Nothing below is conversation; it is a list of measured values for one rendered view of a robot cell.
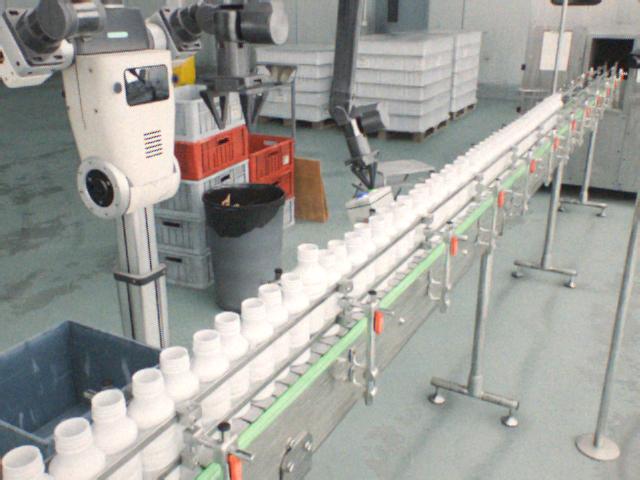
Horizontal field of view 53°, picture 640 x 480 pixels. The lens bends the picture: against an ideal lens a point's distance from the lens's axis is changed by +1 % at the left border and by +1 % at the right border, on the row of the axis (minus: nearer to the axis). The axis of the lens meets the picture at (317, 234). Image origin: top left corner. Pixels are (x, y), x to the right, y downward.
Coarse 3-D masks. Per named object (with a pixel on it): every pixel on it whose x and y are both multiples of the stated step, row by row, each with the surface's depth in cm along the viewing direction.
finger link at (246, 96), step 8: (216, 80) 110; (224, 80) 109; (216, 88) 110; (224, 88) 109; (232, 88) 109; (240, 88) 109; (248, 88) 110; (256, 88) 110; (240, 96) 108; (248, 96) 108; (256, 96) 111; (264, 96) 112; (248, 104) 109; (256, 104) 113; (248, 112) 110; (256, 112) 113; (248, 120) 111; (256, 120) 114; (248, 128) 112
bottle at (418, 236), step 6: (408, 192) 159; (414, 192) 161; (420, 192) 160; (414, 198) 158; (420, 198) 158; (414, 204) 158; (420, 204) 159; (414, 210) 158; (420, 210) 158; (426, 210) 160; (420, 216) 158; (420, 228) 160; (414, 234) 160; (420, 234) 160; (414, 240) 161; (420, 240) 161; (414, 246) 161; (420, 252) 162
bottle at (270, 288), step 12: (264, 288) 107; (276, 288) 107; (264, 300) 105; (276, 300) 105; (276, 312) 105; (276, 324) 105; (288, 336) 109; (276, 348) 107; (288, 348) 109; (276, 360) 108; (288, 372) 111
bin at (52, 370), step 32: (64, 320) 141; (0, 352) 128; (32, 352) 135; (64, 352) 142; (96, 352) 140; (128, 352) 134; (160, 352) 129; (0, 384) 129; (32, 384) 136; (64, 384) 144; (96, 384) 143; (128, 384) 118; (0, 416) 131; (32, 416) 138; (64, 416) 144; (0, 448) 110
